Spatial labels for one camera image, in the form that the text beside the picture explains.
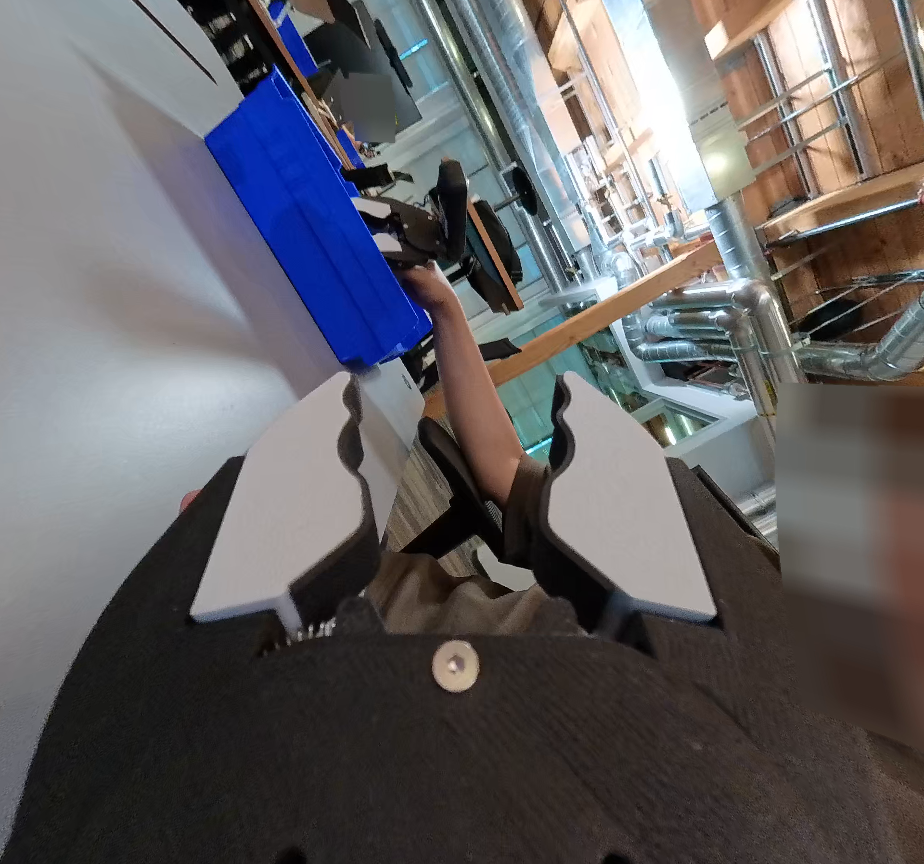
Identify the grey desk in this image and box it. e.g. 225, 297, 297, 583
0, 0, 423, 829

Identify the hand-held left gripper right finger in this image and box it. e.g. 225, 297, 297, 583
530, 372, 719, 645

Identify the person's right hand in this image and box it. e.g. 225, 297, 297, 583
399, 259, 453, 310

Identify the person's right forearm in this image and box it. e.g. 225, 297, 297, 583
422, 294, 528, 504

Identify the silver elbow air duct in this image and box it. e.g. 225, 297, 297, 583
787, 294, 924, 383

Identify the wooden top table black base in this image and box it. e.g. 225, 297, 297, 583
433, 185, 526, 314

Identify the black chair armrest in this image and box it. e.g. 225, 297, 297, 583
393, 416, 506, 562

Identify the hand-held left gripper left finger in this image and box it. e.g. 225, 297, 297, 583
189, 373, 382, 637

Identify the black bag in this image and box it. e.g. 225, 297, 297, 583
473, 200, 522, 284

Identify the large spiral air duct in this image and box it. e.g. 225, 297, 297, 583
408, 0, 571, 287

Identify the blue plastic bin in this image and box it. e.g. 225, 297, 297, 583
204, 64, 434, 367

